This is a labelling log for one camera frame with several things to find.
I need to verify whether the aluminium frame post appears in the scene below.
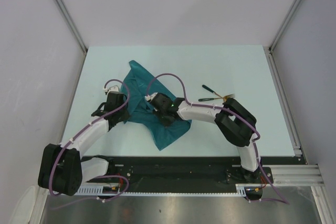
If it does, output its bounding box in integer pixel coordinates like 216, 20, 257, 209
268, 0, 303, 53
53, 0, 88, 55

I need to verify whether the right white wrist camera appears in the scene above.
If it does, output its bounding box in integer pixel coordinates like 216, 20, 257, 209
145, 92, 158, 103

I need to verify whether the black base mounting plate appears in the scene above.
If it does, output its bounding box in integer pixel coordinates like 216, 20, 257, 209
53, 155, 274, 193

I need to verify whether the gold spoon green handle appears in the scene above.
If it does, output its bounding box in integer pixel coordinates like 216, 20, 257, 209
198, 97, 227, 102

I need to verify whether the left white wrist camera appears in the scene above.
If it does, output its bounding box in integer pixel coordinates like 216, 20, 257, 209
103, 85, 120, 95

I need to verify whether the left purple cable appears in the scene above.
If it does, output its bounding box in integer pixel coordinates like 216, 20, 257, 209
48, 78, 132, 210

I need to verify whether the teal cloth napkin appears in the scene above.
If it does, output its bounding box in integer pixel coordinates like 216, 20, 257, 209
121, 60, 192, 151

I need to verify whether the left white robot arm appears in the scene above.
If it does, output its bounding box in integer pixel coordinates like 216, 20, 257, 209
38, 91, 129, 196

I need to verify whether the white slotted cable duct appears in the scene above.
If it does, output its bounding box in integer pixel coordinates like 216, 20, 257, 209
75, 184, 261, 198

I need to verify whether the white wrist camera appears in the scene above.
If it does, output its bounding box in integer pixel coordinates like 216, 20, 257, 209
103, 85, 120, 95
145, 92, 158, 103

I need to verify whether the right aluminium frame post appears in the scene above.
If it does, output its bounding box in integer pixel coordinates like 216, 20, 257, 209
268, 0, 303, 53

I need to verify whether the left aluminium frame post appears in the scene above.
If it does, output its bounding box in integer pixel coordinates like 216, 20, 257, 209
53, 0, 88, 55

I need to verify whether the gold fork green handle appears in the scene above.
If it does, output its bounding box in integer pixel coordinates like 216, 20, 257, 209
202, 84, 235, 99

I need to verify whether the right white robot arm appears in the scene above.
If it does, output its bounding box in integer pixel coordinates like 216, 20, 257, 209
145, 92, 261, 183

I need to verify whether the aluminium front rail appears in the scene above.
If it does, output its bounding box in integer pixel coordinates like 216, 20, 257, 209
269, 165, 324, 187

